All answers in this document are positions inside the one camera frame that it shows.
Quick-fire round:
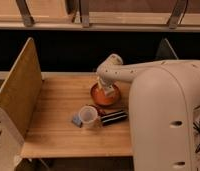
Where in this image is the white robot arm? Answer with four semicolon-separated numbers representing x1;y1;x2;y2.
97;54;200;171

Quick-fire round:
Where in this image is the orange ceramic bowl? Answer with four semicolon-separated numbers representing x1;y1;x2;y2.
90;84;121;106

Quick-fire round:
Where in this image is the black rectangular box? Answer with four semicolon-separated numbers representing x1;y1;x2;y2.
101;110;128;126

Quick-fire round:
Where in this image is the translucent plastic cup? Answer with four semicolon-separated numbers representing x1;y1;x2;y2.
78;105;98;129

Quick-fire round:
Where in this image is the small blue block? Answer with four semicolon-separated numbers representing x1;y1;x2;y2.
72;115;82;128

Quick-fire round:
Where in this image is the right dark side panel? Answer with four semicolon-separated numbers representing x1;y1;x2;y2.
155;38;178;60

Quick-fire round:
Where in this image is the left wooden side panel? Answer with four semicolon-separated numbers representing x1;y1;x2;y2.
0;38;42;145

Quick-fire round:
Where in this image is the wooden shelf rail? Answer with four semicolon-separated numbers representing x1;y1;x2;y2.
0;0;200;32

